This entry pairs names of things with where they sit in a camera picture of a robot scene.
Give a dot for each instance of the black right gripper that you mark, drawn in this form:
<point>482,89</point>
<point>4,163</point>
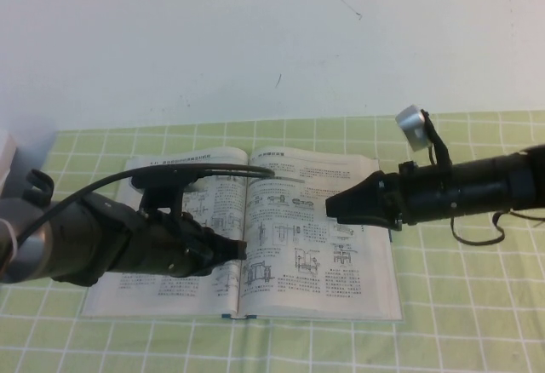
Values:
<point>394,198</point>

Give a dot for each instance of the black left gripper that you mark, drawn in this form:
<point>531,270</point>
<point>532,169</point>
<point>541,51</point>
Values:
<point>170,249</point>

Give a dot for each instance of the technical diagram book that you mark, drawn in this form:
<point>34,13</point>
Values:
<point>298,271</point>

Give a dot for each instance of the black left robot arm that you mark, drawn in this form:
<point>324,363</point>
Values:
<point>76,245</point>

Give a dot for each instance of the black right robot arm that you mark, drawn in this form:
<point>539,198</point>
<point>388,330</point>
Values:
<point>477,190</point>

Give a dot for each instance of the green white checked tablecloth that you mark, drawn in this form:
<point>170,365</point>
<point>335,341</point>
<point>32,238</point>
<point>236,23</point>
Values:
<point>468,305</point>

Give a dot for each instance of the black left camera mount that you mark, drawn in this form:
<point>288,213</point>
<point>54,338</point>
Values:
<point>162,203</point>

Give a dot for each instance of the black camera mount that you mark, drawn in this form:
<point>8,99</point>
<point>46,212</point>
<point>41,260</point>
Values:
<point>162,203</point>
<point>438,147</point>

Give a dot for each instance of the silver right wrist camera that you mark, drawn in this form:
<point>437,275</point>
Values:
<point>411,128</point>

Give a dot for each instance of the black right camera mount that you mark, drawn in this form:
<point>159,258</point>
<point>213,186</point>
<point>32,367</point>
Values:
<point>438,147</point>

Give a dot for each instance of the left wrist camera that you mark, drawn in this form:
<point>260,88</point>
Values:
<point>162,178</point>

